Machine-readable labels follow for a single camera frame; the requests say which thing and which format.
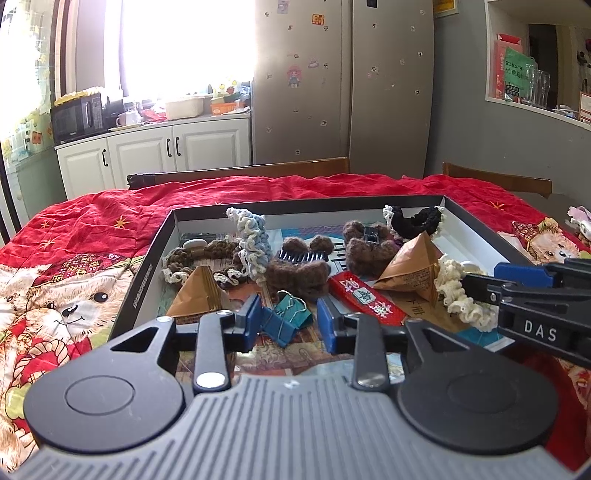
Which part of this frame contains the black microwave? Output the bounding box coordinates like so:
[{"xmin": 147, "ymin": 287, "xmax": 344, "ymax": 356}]
[{"xmin": 50, "ymin": 92, "xmax": 109, "ymax": 145}]

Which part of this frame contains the white pink toy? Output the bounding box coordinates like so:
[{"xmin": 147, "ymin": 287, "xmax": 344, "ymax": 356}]
[{"xmin": 568, "ymin": 205, "xmax": 591, "ymax": 240}]

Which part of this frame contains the red and green poster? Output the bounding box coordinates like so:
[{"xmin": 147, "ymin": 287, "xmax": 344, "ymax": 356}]
[{"xmin": 494, "ymin": 33, "xmax": 536, "ymax": 104}]

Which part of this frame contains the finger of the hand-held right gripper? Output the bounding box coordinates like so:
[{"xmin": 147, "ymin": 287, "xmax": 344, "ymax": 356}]
[
  {"xmin": 494, "ymin": 258, "xmax": 591, "ymax": 288},
  {"xmin": 462, "ymin": 272, "xmax": 591, "ymax": 306}
]

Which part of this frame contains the brown wooden chair back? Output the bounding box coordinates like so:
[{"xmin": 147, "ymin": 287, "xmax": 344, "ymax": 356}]
[{"xmin": 442, "ymin": 161, "xmax": 552, "ymax": 199}]

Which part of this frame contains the cream knit scrunchie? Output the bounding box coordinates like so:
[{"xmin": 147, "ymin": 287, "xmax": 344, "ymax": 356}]
[{"xmin": 434, "ymin": 256, "xmax": 502, "ymax": 332}]

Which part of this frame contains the brown pyramid snack packet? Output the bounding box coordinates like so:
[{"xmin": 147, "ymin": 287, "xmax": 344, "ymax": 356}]
[
  {"xmin": 165, "ymin": 265, "xmax": 232, "ymax": 326},
  {"xmin": 378, "ymin": 231, "xmax": 446, "ymax": 305}
]

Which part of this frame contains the red printed bear blanket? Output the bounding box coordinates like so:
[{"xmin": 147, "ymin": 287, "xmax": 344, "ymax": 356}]
[{"xmin": 0, "ymin": 173, "xmax": 591, "ymax": 462}]

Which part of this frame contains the brown scrunchie with cream edge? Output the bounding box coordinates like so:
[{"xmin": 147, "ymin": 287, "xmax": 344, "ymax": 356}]
[{"xmin": 161, "ymin": 235, "xmax": 252, "ymax": 289}]

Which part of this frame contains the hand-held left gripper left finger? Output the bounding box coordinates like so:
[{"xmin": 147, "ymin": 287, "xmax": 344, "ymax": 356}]
[{"xmin": 110, "ymin": 294, "xmax": 262, "ymax": 393}]

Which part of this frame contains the clear drinking glasses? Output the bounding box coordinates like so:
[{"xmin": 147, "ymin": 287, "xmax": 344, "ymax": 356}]
[{"xmin": 522, "ymin": 58, "xmax": 552, "ymax": 109}]

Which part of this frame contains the white kitchen cabinet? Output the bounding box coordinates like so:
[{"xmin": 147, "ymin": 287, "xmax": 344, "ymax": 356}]
[{"xmin": 54, "ymin": 115, "xmax": 254, "ymax": 201}]

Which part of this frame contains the orange box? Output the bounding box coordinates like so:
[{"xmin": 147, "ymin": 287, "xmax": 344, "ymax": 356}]
[{"xmin": 210, "ymin": 99, "xmax": 250, "ymax": 116}]

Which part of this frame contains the teal binder clip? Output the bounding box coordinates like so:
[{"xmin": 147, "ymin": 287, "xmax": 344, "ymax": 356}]
[{"xmin": 276, "ymin": 292, "xmax": 314, "ymax": 330}]

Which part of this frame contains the black shallow cardboard box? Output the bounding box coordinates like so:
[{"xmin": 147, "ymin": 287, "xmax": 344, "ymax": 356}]
[{"xmin": 110, "ymin": 194, "xmax": 550, "ymax": 384}]

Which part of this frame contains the light blue knit scrunchie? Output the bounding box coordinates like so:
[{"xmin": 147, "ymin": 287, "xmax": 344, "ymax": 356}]
[{"xmin": 226, "ymin": 208, "xmax": 274, "ymax": 284}]

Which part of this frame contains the red snack stick packet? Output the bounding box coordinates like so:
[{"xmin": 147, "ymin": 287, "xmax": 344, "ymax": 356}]
[{"xmin": 328, "ymin": 271, "xmax": 409, "ymax": 326}]

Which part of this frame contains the blue binder clip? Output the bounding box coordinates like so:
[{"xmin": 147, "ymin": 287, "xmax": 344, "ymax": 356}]
[{"xmin": 261, "ymin": 305, "xmax": 299, "ymax": 347}]

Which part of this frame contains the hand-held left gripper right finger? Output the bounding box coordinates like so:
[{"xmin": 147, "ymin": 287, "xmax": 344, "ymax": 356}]
[{"xmin": 316, "ymin": 295, "xmax": 465, "ymax": 393}]

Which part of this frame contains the yellow cloth on microwave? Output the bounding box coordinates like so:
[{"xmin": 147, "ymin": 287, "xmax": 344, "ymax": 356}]
[{"xmin": 53, "ymin": 87, "xmax": 105, "ymax": 107}]

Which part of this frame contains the dark wooden chair back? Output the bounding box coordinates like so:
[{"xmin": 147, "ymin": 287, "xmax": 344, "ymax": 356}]
[{"xmin": 127, "ymin": 157, "xmax": 351, "ymax": 190}]

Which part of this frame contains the grey two-door refrigerator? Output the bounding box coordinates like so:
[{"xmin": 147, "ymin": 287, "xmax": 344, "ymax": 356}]
[{"xmin": 252, "ymin": 0, "xmax": 435, "ymax": 178}]

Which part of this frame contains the black scrunchie with white edge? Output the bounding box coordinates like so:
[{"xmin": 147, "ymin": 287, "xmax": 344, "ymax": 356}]
[{"xmin": 383, "ymin": 205, "xmax": 446, "ymax": 241}]

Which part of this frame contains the white plastic basket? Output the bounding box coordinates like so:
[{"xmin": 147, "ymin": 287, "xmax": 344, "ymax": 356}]
[{"xmin": 164, "ymin": 96, "xmax": 206, "ymax": 121}]

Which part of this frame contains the brown knit bow hair clip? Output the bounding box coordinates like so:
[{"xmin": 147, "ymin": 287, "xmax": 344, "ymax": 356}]
[
  {"xmin": 342, "ymin": 220, "xmax": 400, "ymax": 278},
  {"xmin": 263, "ymin": 235, "xmax": 334, "ymax": 303}
]

